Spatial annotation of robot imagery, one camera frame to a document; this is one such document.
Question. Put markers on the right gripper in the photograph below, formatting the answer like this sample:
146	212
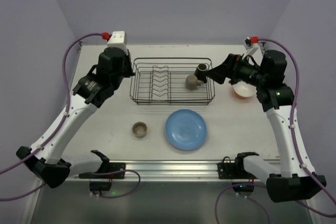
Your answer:
227	67

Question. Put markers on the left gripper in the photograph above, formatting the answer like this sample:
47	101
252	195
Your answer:
128	65

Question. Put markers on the black cup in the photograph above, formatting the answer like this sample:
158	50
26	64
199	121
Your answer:
200	72

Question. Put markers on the orange white bowl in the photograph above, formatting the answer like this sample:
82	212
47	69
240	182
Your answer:
243	90

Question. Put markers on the grey-green cup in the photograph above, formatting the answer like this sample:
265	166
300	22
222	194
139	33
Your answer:
192	82

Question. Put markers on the blue plate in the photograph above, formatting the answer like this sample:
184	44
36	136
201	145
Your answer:
185	130

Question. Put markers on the speckled grey cup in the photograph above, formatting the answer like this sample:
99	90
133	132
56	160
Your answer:
139	129

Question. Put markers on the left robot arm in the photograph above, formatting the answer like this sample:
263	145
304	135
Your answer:
45	158

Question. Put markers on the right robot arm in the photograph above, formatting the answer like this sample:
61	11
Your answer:
296	178

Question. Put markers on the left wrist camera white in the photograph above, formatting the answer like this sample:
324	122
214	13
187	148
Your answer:
117	40

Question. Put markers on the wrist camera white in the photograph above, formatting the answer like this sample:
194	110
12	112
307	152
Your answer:
252	45
117	40

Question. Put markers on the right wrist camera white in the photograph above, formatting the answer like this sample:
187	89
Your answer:
252	45

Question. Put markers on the black wire dish rack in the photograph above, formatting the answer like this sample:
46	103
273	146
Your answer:
161	80

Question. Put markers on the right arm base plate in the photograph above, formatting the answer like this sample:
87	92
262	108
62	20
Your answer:
232	169

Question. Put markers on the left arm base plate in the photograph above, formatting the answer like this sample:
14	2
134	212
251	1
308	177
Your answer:
113	167

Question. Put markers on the aluminium rail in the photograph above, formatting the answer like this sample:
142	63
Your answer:
170	170

